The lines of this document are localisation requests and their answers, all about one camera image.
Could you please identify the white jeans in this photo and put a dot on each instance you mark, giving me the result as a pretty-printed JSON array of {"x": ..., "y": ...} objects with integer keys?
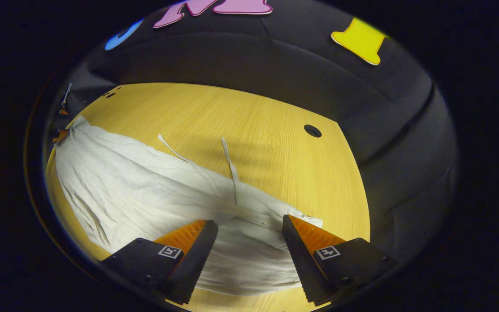
[{"x": 145, "y": 195}]

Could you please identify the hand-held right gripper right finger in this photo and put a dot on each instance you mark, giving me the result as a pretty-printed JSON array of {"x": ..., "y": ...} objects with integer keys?
[{"x": 303, "y": 266}]

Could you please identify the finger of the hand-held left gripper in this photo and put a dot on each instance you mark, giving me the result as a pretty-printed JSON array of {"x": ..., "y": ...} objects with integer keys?
[
  {"x": 60, "y": 136},
  {"x": 63, "y": 112}
]

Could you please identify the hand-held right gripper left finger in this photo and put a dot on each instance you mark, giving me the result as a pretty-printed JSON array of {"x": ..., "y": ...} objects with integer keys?
[{"x": 191, "y": 268}]

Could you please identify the black backdrop cloth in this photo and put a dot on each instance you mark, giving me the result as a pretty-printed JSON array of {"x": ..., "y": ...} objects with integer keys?
[{"x": 275, "y": 60}]

